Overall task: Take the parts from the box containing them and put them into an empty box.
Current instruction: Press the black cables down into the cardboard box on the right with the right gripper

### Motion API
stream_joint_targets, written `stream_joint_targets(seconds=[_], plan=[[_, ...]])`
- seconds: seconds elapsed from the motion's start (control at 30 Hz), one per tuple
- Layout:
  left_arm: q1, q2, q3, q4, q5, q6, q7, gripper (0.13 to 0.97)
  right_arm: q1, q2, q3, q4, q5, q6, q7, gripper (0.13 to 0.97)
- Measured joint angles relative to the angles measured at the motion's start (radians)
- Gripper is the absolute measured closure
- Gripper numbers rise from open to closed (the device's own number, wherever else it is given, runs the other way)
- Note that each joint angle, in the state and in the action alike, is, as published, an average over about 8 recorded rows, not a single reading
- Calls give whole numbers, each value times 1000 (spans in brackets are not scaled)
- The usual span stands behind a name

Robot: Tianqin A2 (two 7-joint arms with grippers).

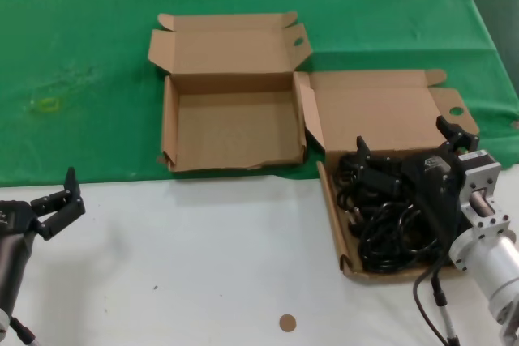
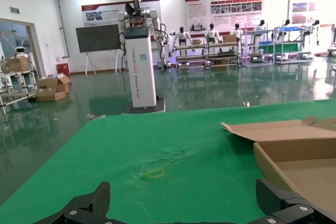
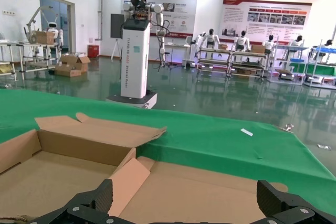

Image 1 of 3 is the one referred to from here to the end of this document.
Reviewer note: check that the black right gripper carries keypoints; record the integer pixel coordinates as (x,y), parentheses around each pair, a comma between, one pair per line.
(436,184)

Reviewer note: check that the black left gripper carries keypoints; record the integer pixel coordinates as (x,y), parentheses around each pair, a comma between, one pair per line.
(16,220)

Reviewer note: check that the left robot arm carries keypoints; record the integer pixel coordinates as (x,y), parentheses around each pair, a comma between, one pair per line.
(3,319)

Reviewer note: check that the open brown cardboard box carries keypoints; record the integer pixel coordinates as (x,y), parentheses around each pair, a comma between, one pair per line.
(373,111)

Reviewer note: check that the brown cardboard box torn corner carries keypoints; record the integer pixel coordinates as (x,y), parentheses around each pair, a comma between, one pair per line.
(235,131)

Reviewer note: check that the green table cloth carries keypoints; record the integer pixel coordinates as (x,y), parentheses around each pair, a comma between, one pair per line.
(81,38)

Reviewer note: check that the round brown sticker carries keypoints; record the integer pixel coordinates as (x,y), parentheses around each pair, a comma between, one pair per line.
(287,323)

